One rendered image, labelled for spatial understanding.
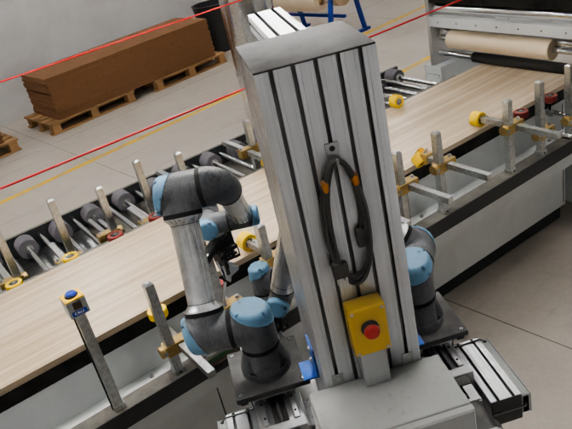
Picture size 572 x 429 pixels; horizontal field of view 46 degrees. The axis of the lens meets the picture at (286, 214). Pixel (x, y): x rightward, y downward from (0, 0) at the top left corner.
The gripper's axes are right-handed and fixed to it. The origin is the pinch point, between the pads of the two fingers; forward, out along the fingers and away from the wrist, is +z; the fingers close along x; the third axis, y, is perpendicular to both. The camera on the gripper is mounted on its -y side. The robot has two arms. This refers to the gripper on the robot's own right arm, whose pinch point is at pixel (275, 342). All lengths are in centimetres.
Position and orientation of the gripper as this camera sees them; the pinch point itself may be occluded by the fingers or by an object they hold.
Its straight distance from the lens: 253.5
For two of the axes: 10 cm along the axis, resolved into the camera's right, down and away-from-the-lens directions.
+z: 2.0, 8.6, 4.7
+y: 5.7, 2.8, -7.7
